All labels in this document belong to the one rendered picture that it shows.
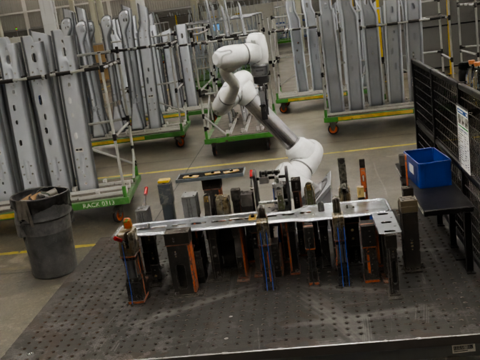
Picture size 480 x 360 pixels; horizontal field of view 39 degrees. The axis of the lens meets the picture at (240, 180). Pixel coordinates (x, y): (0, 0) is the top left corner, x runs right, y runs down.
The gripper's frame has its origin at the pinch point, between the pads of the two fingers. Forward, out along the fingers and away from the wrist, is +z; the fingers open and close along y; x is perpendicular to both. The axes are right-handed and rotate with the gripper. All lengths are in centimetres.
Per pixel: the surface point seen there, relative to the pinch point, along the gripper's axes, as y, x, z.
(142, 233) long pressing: 32, -65, 46
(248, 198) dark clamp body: 9.4, -13.6, 40.8
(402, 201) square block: 40, 60, 40
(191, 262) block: 46, -41, 59
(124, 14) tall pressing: -721, -244, -66
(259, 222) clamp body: 47, -6, 42
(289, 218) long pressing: 33, 7, 46
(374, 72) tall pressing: -684, 128, 66
